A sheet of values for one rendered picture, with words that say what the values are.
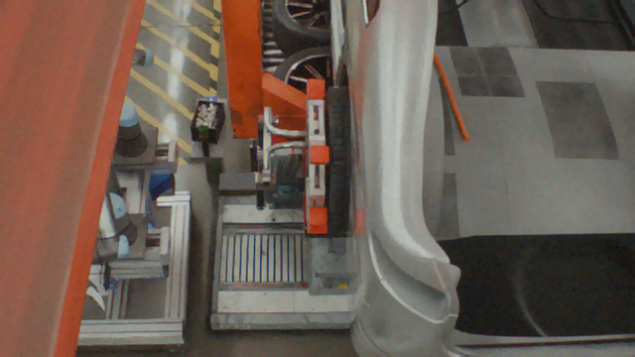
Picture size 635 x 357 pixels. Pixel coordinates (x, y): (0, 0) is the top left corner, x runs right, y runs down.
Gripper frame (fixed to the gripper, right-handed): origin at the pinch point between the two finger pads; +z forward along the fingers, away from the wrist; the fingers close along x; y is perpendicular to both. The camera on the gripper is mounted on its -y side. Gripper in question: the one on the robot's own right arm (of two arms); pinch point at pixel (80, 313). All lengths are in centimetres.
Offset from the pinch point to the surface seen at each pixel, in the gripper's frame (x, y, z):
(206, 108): -75, 59, -141
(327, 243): -121, 86, -62
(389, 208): -88, -51, 15
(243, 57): -85, 5, -118
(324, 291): -114, 96, -41
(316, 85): -109, -1, -88
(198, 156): -67, 71, -119
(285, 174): -86, 12, -53
